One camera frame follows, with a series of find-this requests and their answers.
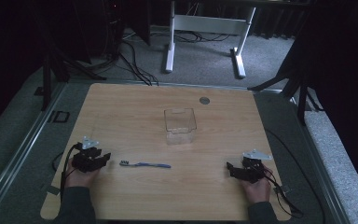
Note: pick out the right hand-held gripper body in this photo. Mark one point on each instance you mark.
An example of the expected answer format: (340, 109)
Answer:
(252, 169)

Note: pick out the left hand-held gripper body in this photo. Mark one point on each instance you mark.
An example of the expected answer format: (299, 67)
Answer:
(85, 158)

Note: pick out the blue toothbrush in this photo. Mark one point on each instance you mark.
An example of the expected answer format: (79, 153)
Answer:
(145, 165)

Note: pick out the clear plastic container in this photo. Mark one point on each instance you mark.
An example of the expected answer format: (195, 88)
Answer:
(180, 124)

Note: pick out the person's left hand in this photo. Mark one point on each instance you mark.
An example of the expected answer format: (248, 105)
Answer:
(79, 179)

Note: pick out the person's right hand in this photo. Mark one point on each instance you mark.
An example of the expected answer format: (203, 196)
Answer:
(258, 191)

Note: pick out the grey tape piece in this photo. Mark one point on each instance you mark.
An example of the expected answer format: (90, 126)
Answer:
(285, 188)
(51, 189)

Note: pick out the grey round table grommet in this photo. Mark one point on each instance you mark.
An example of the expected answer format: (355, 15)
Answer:
(204, 100)

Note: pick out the black metal stand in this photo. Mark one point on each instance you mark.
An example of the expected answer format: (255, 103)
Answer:
(47, 81)
(301, 93)

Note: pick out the black rectangular floor frame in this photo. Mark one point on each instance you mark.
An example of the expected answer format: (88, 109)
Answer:
(61, 116)

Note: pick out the aluminium floor rail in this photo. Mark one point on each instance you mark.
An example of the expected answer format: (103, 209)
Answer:
(320, 168)
(18, 146)

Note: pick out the white metal desk frame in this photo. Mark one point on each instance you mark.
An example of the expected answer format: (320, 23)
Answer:
(209, 24)

